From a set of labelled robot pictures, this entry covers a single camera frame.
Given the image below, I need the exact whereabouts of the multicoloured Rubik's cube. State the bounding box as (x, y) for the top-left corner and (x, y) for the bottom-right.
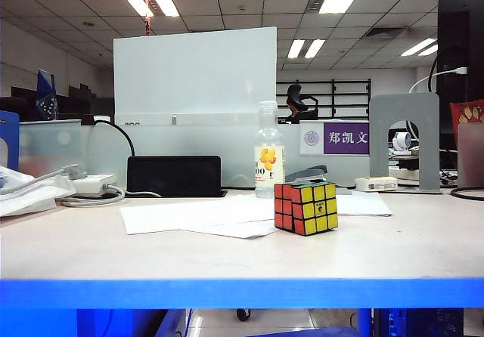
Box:
(273, 181), (340, 237)

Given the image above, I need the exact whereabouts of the clear bottle yellow label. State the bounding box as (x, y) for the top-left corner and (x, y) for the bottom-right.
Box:
(253, 100), (287, 199)

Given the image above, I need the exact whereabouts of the frosted desk partition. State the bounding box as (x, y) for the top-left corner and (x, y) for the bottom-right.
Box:
(18, 119), (371, 189)

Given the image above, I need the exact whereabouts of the gray stapler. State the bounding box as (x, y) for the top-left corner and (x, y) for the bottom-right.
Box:
(284, 164), (329, 186)

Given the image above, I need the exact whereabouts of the black rectangular box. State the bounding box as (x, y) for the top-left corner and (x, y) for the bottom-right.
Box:
(126, 155), (229, 198)

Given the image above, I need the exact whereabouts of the large white paper sheet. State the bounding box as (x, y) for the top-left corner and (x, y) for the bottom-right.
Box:
(119, 193), (278, 236)

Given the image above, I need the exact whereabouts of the black office chair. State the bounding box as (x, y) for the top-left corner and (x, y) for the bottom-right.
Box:
(281, 83), (320, 125)

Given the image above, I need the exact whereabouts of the white board panel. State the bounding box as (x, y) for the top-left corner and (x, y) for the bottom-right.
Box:
(113, 26), (278, 126)

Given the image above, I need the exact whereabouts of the purple white name plate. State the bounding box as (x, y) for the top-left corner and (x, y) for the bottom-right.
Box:
(299, 121), (371, 156)

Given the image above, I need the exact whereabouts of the black shelf rack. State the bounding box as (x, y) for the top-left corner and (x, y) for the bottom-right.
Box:
(276, 79), (372, 119)

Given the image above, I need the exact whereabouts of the gray metal bookend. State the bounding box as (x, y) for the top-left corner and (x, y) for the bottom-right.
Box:
(368, 92), (442, 194)

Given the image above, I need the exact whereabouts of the small white box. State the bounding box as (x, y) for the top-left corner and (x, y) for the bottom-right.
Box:
(354, 176), (399, 193)

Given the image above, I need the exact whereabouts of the white power adapter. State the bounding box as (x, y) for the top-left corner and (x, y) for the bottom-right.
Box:
(71, 173), (116, 195)

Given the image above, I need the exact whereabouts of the small white fan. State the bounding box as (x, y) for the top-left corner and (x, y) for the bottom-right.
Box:
(391, 131), (412, 152)

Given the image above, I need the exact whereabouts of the blue flag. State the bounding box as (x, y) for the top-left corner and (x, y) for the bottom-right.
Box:
(35, 69), (60, 121)

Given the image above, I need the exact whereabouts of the white plastic bag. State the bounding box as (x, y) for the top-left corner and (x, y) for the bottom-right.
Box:
(0, 165), (76, 218)

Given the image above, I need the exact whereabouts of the frosted plastic panel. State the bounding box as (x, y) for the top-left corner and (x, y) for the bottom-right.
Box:
(457, 122), (484, 187)

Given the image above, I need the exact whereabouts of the blue bookend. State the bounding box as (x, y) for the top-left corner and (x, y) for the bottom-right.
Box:
(0, 110), (20, 172)

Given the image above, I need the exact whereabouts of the red gold patterned cushion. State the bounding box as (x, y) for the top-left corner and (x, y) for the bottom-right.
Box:
(449, 98), (484, 134)

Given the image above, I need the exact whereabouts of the tall black cabinet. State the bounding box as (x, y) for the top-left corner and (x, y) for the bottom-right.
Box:
(437, 0), (484, 153)

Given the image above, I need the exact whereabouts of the black power cable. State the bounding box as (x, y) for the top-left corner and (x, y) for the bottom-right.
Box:
(81, 114), (136, 157)

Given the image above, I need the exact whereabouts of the looped gray cable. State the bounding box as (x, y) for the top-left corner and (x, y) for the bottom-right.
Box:
(56, 184), (163, 208)

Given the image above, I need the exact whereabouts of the gray plug cable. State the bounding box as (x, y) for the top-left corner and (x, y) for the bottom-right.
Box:
(0, 163), (88, 195)

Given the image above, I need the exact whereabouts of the white USB cable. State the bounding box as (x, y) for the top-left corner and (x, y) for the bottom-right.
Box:
(408, 66), (469, 94)

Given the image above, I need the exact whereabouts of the thick black cable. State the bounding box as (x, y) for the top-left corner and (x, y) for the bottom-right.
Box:
(449, 185), (484, 202)

